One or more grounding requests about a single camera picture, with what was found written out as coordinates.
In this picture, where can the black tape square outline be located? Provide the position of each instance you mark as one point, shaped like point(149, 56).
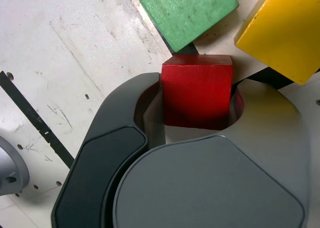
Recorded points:
point(191, 50)

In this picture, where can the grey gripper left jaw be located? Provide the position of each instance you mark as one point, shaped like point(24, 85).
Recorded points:
point(100, 163)

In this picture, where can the red cube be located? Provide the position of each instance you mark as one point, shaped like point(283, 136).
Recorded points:
point(195, 92)

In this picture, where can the black tape strip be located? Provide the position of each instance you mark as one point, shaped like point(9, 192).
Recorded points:
point(32, 115)

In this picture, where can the yellow cube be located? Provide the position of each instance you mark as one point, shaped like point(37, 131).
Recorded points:
point(280, 32)

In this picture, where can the green cube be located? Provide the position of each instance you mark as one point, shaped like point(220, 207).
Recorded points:
point(185, 15)

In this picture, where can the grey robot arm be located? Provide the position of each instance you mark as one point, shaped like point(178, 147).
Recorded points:
point(10, 168)

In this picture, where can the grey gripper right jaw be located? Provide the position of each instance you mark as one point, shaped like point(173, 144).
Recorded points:
point(212, 188)

